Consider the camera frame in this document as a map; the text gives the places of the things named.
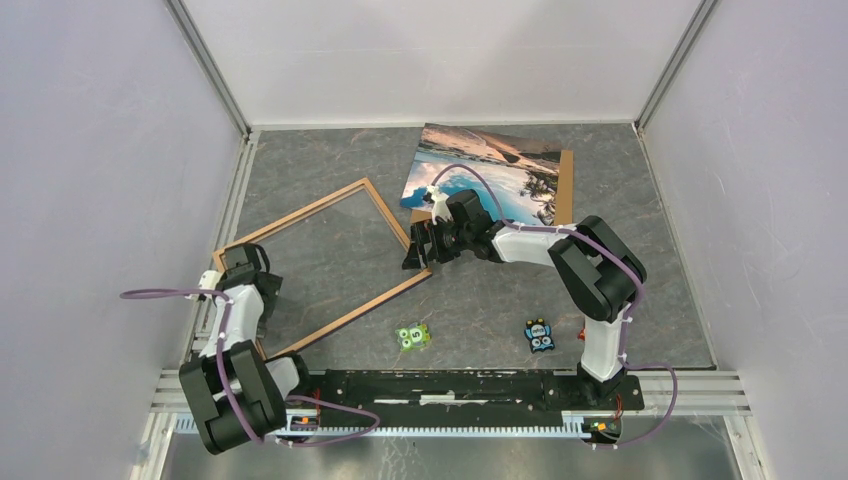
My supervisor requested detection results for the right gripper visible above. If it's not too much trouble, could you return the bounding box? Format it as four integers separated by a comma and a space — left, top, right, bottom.
402, 215, 472, 270

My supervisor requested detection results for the wooden picture frame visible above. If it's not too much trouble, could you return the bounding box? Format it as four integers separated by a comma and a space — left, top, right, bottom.
213, 178, 432, 355

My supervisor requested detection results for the landscape photo print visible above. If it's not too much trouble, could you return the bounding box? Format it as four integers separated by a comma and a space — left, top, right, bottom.
400, 124, 574, 226

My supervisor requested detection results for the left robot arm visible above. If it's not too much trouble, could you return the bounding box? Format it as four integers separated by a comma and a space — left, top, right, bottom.
178, 243, 314, 455

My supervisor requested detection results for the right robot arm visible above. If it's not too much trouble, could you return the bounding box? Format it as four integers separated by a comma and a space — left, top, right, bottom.
402, 186, 647, 408

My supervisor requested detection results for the green owl sticker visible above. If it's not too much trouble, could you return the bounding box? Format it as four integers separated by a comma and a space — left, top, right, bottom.
395, 323, 431, 352

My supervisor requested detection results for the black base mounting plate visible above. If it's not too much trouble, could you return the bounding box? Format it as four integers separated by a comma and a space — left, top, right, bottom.
297, 370, 645, 429

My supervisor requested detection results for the blue owl sticker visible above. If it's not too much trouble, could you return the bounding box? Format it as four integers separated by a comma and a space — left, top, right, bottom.
524, 318, 555, 354

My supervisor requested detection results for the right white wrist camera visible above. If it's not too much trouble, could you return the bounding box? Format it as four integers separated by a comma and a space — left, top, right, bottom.
423, 185, 453, 223

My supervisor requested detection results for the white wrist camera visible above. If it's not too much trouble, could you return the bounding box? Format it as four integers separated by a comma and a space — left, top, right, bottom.
423, 185, 453, 223
184, 270, 223, 301

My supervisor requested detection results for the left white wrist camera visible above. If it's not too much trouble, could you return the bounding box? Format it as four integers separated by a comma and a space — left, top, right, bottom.
184, 270, 223, 301

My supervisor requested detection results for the white slotted cable duct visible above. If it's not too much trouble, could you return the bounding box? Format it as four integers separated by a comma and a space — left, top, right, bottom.
173, 411, 624, 439

